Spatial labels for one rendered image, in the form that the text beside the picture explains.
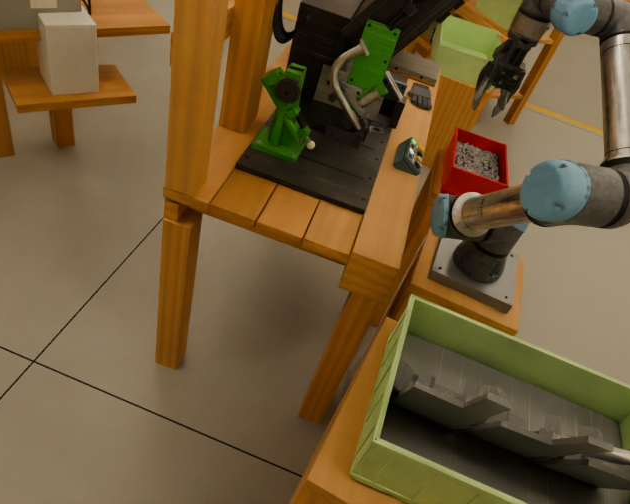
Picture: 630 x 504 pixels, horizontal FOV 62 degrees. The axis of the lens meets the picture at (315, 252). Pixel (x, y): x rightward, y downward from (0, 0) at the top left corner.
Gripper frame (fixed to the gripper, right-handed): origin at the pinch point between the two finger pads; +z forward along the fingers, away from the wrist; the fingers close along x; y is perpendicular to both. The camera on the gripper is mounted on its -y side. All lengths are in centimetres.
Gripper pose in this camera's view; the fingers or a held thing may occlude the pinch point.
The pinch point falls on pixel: (485, 107)
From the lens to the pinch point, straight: 146.7
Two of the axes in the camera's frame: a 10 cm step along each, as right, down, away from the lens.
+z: -2.4, 7.0, 6.8
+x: 9.4, 3.5, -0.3
